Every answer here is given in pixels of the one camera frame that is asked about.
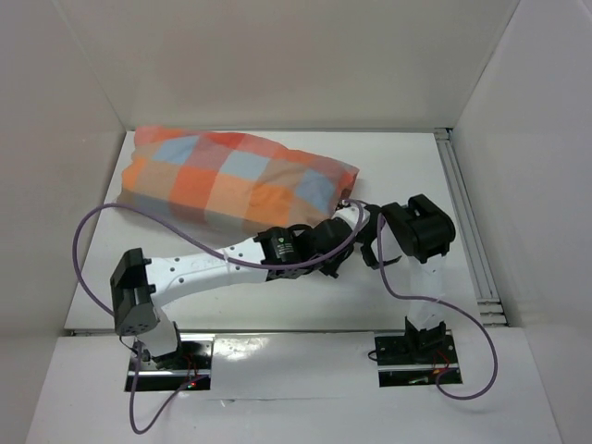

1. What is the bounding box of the orange grey checked pillowcase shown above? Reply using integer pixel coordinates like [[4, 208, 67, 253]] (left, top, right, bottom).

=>
[[117, 126, 359, 236]]

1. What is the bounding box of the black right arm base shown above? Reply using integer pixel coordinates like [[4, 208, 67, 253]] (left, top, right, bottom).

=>
[[367, 332, 463, 388]]

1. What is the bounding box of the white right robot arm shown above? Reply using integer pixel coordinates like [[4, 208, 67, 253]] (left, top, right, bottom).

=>
[[358, 194, 456, 363]]

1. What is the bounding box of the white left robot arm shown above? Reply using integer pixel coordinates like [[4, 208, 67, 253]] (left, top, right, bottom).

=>
[[110, 216, 361, 369]]

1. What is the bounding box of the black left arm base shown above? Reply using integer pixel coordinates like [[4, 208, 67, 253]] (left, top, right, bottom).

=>
[[136, 334, 214, 392]]

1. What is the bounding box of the aluminium table edge rail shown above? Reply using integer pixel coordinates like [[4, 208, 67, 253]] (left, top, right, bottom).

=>
[[434, 129, 509, 327]]

